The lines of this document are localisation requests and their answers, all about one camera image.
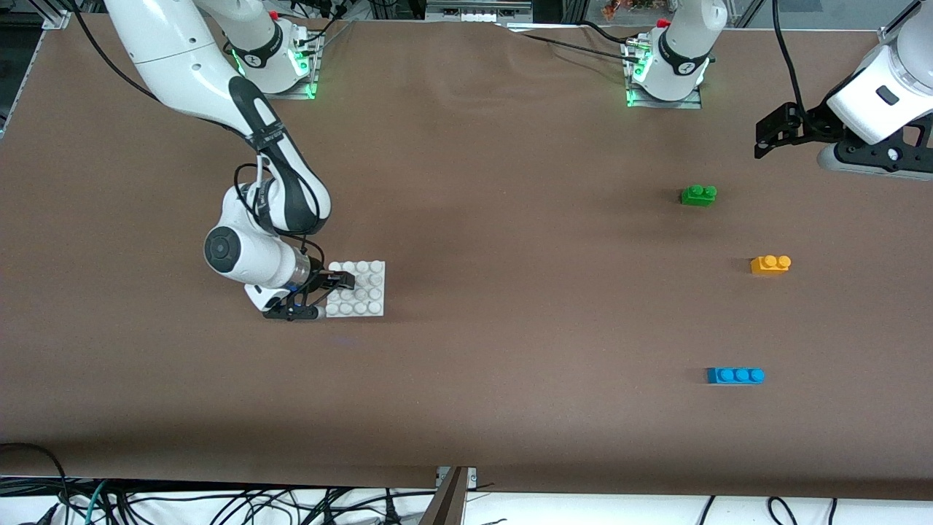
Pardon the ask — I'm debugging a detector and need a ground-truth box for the white studded base plate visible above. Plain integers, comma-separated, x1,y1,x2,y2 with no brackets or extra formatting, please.
323,260,386,318

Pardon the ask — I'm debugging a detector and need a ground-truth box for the blue three-stud block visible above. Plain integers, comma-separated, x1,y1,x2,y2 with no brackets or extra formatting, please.
706,367,766,386

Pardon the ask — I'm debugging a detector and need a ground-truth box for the brown table cover sheet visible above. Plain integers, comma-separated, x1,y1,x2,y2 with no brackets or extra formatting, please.
0,13,933,504

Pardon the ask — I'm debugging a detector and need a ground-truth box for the white power strip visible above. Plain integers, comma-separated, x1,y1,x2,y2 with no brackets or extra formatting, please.
426,0,533,23

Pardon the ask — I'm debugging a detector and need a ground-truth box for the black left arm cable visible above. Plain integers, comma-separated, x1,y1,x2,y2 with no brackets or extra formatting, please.
771,0,813,128

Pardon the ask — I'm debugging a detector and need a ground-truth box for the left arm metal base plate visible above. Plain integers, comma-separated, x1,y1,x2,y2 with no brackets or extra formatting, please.
625,40,704,110

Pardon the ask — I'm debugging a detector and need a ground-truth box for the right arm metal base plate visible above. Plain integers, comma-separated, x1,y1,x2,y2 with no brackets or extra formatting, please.
241,29,319,101

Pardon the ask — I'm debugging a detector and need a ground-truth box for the grey metal post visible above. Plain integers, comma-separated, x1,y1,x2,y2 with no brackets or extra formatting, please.
419,467,478,525

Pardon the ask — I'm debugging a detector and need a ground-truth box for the teal cable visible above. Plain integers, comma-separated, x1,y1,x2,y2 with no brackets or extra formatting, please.
84,480,110,525

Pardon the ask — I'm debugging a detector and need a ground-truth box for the silver aluminium frame profile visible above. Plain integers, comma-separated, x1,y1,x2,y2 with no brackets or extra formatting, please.
40,0,74,30

